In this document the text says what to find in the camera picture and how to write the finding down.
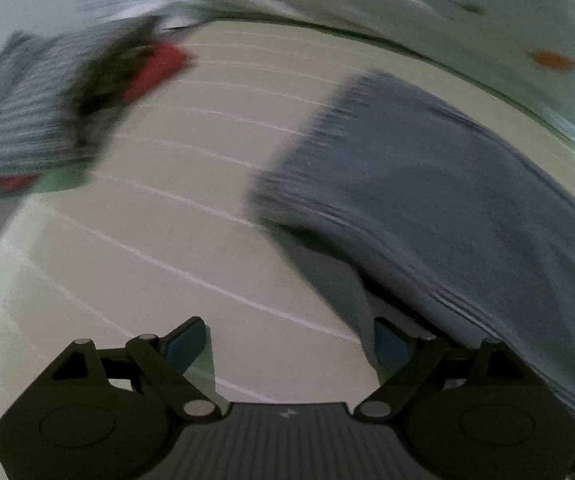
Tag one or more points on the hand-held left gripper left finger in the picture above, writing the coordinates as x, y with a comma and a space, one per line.
187, 346

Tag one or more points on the grey cloth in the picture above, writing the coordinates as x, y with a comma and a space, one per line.
427, 190

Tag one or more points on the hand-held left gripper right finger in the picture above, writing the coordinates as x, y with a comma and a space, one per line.
390, 346

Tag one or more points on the dark garment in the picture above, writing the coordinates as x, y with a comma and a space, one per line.
102, 90

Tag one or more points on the striped grey garment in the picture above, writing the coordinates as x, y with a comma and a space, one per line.
22, 110

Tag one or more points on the red garment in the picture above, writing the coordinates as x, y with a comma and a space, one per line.
160, 70

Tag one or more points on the carrot print cloth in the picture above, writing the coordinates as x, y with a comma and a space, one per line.
467, 20

